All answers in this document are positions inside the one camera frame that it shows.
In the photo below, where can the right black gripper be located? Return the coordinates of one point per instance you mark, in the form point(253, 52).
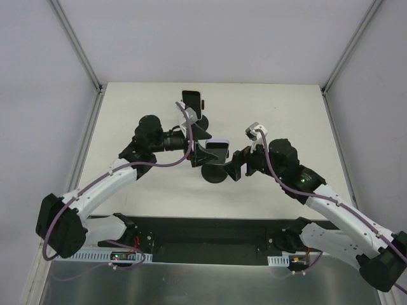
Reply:
point(248, 163)

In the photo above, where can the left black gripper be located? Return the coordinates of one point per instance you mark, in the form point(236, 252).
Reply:
point(193, 152)

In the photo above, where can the black phone stand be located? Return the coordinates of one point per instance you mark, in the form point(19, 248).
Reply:
point(202, 124)
point(214, 173)

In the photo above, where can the black phone lilac case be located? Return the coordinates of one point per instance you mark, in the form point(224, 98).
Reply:
point(219, 147)

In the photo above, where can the black phone cream case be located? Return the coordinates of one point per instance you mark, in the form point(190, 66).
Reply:
point(192, 99)

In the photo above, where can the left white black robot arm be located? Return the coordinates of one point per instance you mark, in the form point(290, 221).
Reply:
point(64, 222)

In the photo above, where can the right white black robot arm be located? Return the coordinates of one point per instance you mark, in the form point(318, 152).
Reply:
point(376, 252)

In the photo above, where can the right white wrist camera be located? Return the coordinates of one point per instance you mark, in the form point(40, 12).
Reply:
point(254, 132)

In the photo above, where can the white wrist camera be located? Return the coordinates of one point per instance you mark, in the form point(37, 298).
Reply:
point(186, 118)
point(254, 132)

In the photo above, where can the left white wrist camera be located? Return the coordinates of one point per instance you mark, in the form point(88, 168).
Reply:
point(186, 118)

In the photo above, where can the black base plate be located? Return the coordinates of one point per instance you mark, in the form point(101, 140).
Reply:
point(247, 242)

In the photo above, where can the right white cable duct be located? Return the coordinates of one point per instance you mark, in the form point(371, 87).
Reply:
point(278, 261)

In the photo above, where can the white cable duct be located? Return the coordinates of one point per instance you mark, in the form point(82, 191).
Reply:
point(278, 261)
point(110, 256)

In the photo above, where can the left white cable duct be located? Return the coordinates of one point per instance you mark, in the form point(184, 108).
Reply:
point(110, 256)

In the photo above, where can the left aluminium frame post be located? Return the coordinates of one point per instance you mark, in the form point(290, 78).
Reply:
point(73, 40)

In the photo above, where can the aluminium frame post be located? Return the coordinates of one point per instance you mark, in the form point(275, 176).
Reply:
point(73, 40)
point(360, 30)

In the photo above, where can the right aluminium frame post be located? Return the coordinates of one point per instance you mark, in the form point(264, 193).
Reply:
point(360, 30)

